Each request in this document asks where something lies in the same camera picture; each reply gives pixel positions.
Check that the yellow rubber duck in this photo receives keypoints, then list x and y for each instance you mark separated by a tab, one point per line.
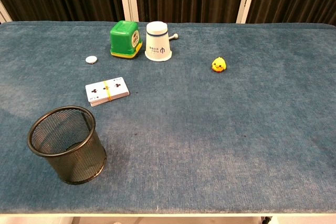
219	65

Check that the blue fabric table cover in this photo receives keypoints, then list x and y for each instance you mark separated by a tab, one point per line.
183	129

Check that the white paper cup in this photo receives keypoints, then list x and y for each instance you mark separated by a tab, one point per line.
157	43

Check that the yellow rubber band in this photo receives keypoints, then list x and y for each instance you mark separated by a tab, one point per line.
106	91

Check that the silver metal bolt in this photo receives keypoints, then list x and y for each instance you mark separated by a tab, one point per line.
173	36

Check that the playing card deck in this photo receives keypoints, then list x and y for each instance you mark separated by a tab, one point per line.
105	90

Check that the green plastic jar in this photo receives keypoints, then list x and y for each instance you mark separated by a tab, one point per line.
123	39

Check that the white round cap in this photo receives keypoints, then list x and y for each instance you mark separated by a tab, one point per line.
91	59

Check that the black mesh pen cup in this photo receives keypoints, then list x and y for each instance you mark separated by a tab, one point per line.
76	161

